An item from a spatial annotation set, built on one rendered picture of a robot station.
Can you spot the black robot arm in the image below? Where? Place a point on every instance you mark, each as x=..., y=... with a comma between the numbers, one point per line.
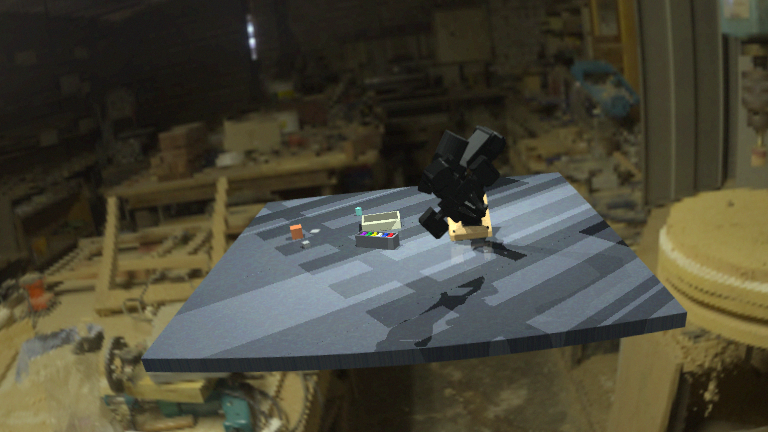
x=453, y=156

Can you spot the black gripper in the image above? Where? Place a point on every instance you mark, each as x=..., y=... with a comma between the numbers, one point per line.
x=455, y=193

